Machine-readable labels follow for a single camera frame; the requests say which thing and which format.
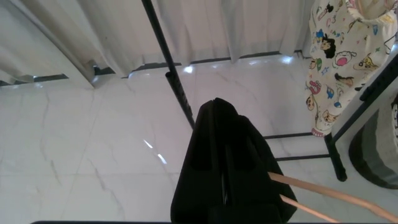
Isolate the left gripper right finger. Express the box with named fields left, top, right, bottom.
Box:
left=221, top=167, right=298, bottom=222

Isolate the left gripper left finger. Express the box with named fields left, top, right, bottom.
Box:
left=170, top=98, right=225, bottom=222

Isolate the pink clothes hanger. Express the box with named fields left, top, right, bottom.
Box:
left=267, top=171, right=398, bottom=223

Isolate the cream printed garment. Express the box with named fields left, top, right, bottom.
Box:
left=304, top=0, right=398, bottom=138

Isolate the black clothes rack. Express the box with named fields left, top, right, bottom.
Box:
left=141, top=0, right=398, bottom=183

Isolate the white laundry basket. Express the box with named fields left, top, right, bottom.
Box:
left=348, top=93, right=398, bottom=190

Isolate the white curtain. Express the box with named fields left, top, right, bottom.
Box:
left=0, top=0, right=315, bottom=86

